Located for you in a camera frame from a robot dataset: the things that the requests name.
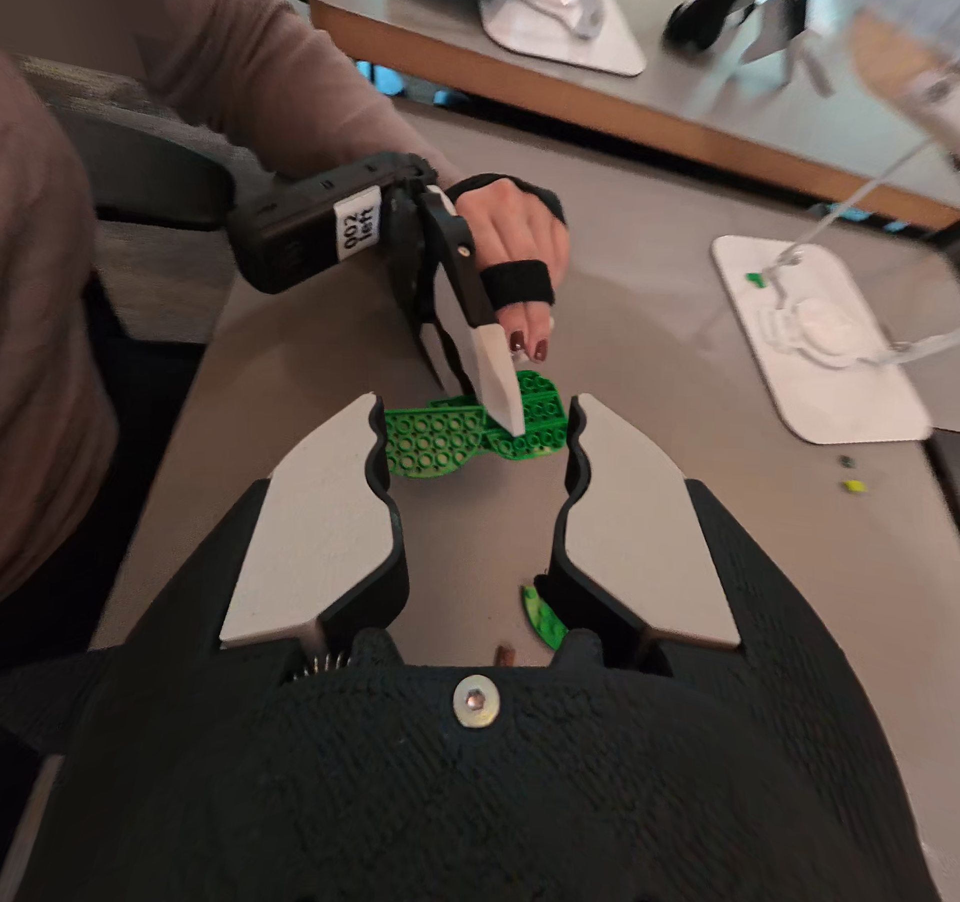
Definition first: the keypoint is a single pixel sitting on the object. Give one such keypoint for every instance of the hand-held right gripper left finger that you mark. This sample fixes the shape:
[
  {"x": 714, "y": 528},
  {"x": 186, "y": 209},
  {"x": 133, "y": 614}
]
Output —
[{"x": 322, "y": 534}]

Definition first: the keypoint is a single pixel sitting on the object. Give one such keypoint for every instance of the person's left forearm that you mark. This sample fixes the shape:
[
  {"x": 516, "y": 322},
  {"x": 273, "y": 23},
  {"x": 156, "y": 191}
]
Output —
[{"x": 262, "y": 54}]

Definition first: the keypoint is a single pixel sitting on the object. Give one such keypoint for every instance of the grey table with wooden edge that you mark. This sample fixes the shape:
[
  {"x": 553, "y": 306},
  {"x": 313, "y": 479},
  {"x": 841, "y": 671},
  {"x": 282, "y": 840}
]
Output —
[{"x": 712, "y": 99}]

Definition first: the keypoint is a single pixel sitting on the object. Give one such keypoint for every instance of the small brown lego piece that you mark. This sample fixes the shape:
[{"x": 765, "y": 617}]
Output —
[{"x": 505, "y": 656}]

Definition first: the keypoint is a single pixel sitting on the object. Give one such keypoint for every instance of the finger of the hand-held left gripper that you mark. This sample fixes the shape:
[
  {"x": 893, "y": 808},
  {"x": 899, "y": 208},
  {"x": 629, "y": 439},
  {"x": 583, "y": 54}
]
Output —
[
  {"x": 435, "y": 347},
  {"x": 496, "y": 377}
]

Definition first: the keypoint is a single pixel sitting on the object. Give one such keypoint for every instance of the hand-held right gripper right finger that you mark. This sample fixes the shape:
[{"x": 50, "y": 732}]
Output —
[{"x": 637, "y": 542}]

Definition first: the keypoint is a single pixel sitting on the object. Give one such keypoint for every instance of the green lego plate assembly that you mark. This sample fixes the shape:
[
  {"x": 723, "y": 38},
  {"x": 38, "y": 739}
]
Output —
[{"x": 435, "y": 444}]

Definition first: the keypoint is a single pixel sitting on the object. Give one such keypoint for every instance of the person's left hand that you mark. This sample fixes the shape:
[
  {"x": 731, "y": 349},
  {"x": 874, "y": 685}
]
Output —
[{"x": 517, "y": 234}]

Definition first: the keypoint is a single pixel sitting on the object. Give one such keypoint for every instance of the green rounded lego plate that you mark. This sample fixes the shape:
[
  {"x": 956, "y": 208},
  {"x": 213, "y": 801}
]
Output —
[{"x": 544, "y": 617}]

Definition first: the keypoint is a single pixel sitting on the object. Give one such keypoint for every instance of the person's torso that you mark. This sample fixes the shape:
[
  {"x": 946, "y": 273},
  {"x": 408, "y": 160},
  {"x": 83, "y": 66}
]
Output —
[{"x": 45, "y": 317}]

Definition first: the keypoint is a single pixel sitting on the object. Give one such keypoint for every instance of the grey office chair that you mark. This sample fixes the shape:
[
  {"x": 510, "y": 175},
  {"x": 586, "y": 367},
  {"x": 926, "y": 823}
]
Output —
[{"x": 150, "y": 166}]

